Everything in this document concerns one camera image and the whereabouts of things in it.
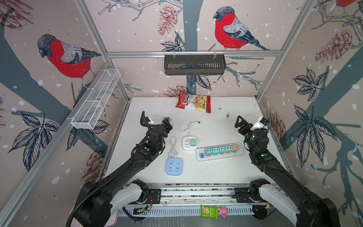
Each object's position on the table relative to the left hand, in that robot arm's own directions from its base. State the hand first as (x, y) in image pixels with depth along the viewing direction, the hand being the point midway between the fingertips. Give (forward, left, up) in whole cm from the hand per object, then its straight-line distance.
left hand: (162, 122), depth 79 cm
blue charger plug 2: (+18, 0, -21) cm, 28 cm away
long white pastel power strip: (-13, -23, -19) cm, 32 cm away
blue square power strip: (-19, -6, -19) cm, 28 cm away
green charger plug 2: (-6, -18, -15) cm, 24 cm away
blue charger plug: (-12, -31, -15) cm, 37 cm away
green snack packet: (-41, -25, -19) cm, 51 cm away
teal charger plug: (-11, -36, -14) cm, 40 cm away
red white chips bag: (+32, -22, -18) cm, 42 cm away
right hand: (0, -46, +1) cm, 46 cm away
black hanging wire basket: (+47, -20, +8) cm, 52 cm away
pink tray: (-43, +21, -19) cm, 52 cm away
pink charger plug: (-10, -44, -14) cm, 47 cm away
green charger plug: (-11, -40, -14) cm, 43 cm away
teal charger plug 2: (-12, -27, -15) cm, 33 cm away
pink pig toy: (-41, -31, -18) cm, 54 cm away
